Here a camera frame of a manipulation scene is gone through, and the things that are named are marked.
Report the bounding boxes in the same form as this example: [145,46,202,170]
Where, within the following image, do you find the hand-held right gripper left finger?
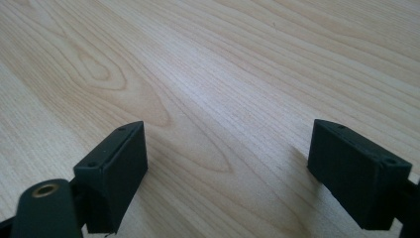
[72,120,149,235]

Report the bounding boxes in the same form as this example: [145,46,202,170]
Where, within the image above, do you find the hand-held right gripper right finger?
[307,119,413,231]

